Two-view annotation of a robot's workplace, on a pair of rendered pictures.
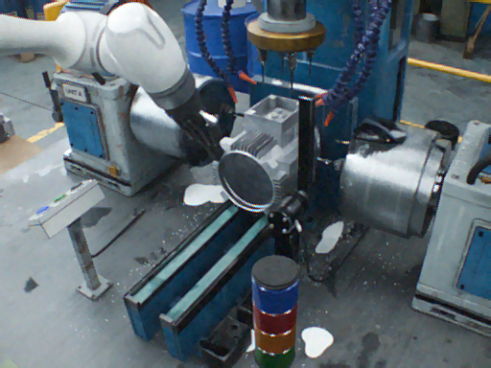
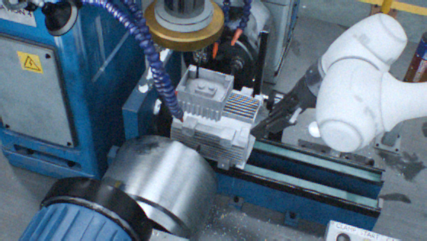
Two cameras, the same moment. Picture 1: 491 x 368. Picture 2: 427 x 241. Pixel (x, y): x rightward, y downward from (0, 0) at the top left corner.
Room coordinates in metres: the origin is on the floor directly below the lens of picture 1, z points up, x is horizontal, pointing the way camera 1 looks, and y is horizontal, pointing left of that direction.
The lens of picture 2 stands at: (1.31, 0.83, 2.03)
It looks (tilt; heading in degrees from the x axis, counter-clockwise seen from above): 47 degrees down; 250
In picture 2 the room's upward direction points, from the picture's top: 5 degrees clockwise
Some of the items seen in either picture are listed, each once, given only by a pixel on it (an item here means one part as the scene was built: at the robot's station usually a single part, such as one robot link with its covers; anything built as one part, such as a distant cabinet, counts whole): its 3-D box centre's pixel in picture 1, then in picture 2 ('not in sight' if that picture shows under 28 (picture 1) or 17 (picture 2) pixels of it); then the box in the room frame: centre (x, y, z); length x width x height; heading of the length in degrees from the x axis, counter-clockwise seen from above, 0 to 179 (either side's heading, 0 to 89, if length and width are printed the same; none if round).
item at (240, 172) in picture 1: (268, 162); (217, 122); (1.00, -0.05, 1.01); 0.20 x 0.19 x 0.19; 145
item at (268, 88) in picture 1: (307, 139); (144, 113); (1.17, -0.17, 0.97); 0.30 x 0.11 x 0.34; 56
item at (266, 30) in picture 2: (305, 151); (261, 67); (0.86, -0.13, 1.12); 0.04 x 0.03 x 0.26; 146
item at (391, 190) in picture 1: (406, 180); (232, 37); (0.86, -0.36, 1.04); 0.41 x 0.25 x 0.25; 56
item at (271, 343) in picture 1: (274, 328); (418, 72); (0.43, -0.03, 1.10); 0.06 x 0.06 x 0.04
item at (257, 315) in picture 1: (275, 308); (424, 59); (0.43, -0.03, 1.14); 0.06 x 0.06 x 0.04
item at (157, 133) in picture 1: (171, 113); (144, 220); (1.24, 0.21, 1.04); 0.37 x 0.25 x 0.25; 56
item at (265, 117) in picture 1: (276, 121); (204, 93); (1.03, -0.08, 1.11); 0.12 x 0.11 x 0.07; 145
